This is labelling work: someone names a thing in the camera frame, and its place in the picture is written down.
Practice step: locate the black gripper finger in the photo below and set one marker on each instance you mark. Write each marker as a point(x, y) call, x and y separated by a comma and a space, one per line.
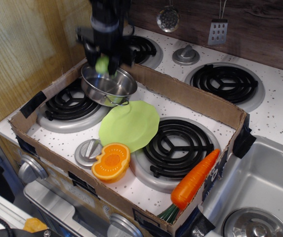
point(114, 63)
point(92, 53)

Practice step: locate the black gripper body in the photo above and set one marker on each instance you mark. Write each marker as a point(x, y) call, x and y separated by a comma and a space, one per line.
point(108, 43)

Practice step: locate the green toy broccoli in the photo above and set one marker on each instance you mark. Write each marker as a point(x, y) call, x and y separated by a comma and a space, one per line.
point(101, 66)

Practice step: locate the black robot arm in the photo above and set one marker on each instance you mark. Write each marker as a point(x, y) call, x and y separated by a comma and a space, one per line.
point(108, 14)

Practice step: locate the small silver metal pan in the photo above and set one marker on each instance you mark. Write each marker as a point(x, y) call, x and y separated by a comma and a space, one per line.
point(106, 90)

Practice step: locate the back left black burner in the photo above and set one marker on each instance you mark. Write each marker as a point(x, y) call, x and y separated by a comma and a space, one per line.
point(148, 52)

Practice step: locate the black burner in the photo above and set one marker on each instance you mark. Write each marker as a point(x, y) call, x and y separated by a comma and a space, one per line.
point(70, 111)
point(148, 52)
point(231, 82)
point(177, 147)

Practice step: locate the hanging silver strainer spoon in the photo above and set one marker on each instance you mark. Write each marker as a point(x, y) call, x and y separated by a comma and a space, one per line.
point(168, 18)

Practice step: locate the front left black burner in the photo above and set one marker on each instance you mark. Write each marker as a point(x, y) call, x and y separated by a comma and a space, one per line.
point(70, 111)

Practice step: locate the light green plastic plate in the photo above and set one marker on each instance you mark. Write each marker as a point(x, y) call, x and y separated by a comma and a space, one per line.
point(133, 125)

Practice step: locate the silver back stove knob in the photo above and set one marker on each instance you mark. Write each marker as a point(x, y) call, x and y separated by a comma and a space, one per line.
point(186, 56)

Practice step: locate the silver stove knob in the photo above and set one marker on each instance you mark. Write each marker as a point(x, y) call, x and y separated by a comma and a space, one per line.
point(86, 153)
point(186, 56)

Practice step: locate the silver front stove knob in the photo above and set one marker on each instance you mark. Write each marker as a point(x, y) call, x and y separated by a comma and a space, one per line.
point(86, 153)

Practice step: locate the orange toy pumpkin half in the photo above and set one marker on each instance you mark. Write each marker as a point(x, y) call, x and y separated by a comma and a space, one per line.
point(112, 163)

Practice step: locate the front right black burner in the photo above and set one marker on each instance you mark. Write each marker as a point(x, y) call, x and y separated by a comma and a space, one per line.
point(177, 147)

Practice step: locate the hanging silver spatula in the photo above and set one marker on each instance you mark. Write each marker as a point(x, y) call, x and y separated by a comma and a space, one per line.
point(218, 27)

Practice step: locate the back right black burner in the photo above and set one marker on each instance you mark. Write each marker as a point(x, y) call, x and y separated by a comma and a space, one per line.
point(231, 82)

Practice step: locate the brown cardboard fence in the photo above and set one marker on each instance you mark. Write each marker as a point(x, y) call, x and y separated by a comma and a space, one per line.
point(129, 196)

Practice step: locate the left silver oven knob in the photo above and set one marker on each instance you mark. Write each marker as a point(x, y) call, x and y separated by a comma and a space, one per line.
point(30, 170)

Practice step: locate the silver oven knob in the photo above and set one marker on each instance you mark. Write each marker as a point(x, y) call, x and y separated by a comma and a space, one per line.
point(30, 170)
point(122, 227)

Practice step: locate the orange toy carrot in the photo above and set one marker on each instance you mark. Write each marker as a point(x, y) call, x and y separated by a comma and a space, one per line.
point(188, 187)

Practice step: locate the right silver oven knob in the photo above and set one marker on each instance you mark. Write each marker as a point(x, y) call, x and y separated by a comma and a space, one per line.
point(122, 227)

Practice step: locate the yellow sponge piece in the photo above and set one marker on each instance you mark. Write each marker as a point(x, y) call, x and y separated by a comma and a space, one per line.
point(34, 225)

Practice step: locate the silver toy sink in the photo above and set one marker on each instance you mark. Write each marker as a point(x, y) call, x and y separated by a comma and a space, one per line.
point(254, 181)

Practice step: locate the silver oven door handle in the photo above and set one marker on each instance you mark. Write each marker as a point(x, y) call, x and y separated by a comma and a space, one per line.
point(63, 214)

